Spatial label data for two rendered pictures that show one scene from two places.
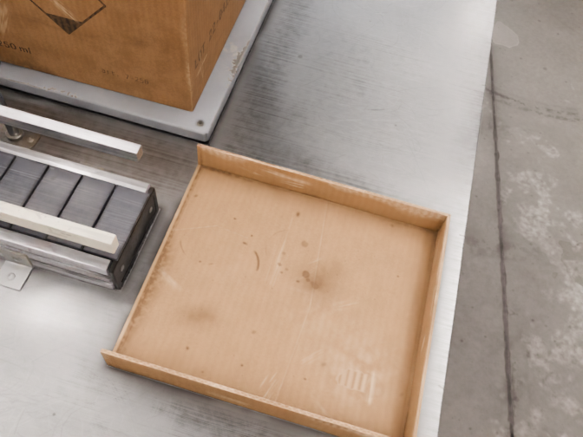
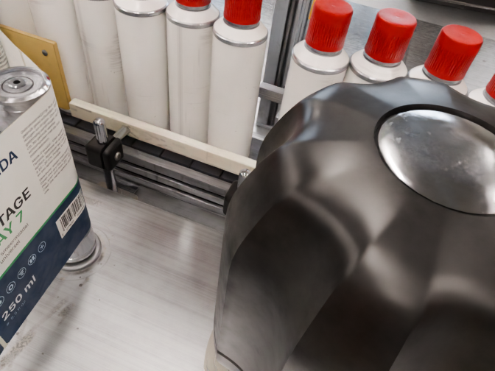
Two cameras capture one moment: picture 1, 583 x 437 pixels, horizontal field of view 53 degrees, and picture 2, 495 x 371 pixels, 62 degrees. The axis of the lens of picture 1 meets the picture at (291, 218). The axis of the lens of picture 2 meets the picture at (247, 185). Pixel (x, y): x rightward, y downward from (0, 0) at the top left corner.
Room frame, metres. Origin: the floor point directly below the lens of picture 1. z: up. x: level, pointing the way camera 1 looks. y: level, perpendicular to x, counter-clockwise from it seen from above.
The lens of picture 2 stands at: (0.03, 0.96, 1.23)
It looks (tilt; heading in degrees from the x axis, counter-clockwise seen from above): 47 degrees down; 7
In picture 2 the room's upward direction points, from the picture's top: 9 degrees clockwise
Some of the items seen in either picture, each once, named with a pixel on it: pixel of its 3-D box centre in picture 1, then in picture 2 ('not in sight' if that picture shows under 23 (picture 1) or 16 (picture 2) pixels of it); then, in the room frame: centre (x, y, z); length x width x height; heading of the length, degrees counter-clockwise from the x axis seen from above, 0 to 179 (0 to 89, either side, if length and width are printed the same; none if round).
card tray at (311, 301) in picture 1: (291, 284); not in sight; (0.27, -0.01, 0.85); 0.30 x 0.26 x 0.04; 83
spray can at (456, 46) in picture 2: not in sight; (411, 132); (0.38, 0.86, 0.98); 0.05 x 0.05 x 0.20
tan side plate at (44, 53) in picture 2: not in sight; (26, 66); (0.39, 1.28, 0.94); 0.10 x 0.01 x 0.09; 83
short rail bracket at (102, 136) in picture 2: not in sight; (116, 152); (0.34, 1.16, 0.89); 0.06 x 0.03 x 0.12; 173
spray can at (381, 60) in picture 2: not in sight; (359, 116); (0.38, 0.91, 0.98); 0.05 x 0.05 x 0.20
